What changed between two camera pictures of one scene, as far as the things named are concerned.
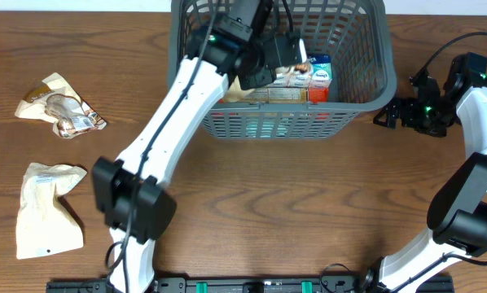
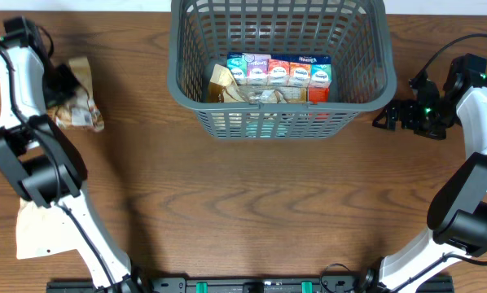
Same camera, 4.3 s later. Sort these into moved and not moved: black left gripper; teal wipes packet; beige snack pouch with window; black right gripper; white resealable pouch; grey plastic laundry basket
Moved: black left gripper; beige snack pouch with window
Not moved: teal wipes packet; white resealable pouch; grey plastic laundry basket; black right gripper
